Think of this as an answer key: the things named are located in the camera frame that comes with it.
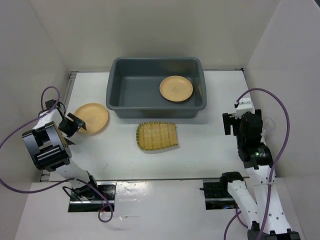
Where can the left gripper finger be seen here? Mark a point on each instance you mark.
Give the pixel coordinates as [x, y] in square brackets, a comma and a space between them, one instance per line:
[75, 123]
[67, 140]

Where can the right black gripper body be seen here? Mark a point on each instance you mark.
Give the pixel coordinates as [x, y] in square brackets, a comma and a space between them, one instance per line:
[241, 140]

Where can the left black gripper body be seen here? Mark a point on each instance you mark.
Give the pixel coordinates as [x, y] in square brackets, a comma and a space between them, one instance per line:
[68, 127]

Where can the tan plate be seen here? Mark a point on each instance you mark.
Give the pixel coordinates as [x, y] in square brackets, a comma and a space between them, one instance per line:
[95, 117]
[176, 88]

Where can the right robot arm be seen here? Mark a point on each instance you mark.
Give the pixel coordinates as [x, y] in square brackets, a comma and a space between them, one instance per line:
[263, 212]

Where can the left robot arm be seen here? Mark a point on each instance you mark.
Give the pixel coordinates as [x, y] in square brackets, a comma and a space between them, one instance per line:
[48, 144]

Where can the grey plastic bin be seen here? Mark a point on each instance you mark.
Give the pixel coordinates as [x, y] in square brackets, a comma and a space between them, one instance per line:
[133, 87]

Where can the clear plastic cup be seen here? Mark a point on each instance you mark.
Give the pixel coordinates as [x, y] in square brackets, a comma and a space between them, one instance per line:
[268, 126]

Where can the woven bamboo tray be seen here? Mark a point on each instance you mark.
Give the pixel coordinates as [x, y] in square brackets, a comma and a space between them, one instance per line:
[156, 135]

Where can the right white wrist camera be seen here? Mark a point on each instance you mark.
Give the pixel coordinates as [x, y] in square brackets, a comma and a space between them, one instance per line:
[243, 106]

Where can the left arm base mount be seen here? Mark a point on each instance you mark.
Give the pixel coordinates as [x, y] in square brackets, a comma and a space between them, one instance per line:
[79, 204]

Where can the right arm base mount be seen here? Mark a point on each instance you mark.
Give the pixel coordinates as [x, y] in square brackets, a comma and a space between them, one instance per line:
[217, 197]

